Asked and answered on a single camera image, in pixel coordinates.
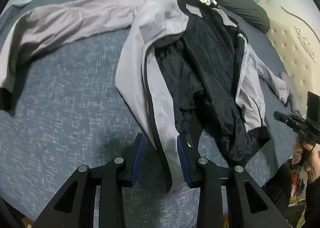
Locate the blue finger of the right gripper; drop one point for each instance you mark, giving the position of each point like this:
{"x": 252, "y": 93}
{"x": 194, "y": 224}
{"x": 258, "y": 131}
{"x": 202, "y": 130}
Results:
{"x": 283, "y": 117}

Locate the cream tufted headboard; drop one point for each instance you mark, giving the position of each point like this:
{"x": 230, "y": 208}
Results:
{"x": 297, "y": 46}

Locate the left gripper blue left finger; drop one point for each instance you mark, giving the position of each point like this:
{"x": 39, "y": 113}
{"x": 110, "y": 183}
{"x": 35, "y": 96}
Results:
{"x": 73, "y": 204}

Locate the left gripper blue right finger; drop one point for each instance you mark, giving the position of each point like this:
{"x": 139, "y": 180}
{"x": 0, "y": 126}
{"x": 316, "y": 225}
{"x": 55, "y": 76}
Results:
{"x": 248, "y": 205}

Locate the grey and black jacket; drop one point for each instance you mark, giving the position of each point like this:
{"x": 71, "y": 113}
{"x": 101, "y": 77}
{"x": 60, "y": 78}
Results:
{"x": 183, "y": 68}

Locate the person's right hand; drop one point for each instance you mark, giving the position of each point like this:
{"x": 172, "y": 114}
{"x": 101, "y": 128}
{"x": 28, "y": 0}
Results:
{"x": 307, "y": 151}

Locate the folded grey garment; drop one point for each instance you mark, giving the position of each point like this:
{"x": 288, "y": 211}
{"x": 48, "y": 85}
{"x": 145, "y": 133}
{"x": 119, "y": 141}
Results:
{"x": 294, "y": 99}

